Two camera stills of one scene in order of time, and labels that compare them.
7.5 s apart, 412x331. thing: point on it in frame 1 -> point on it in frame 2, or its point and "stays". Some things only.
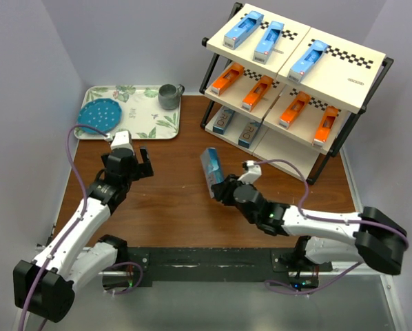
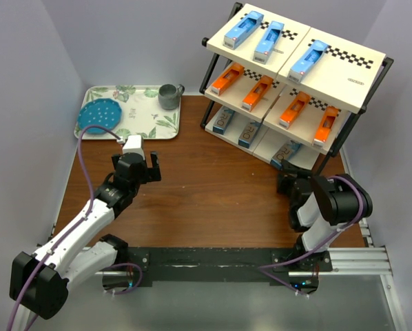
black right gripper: (222, 191) -> (287, 167)
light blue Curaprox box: (269, 38) stays
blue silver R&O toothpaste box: (212, 168) -> (286, 152)
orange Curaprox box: (229, 76) stays
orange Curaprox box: (256, 95) stays
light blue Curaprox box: (308, 61) stays
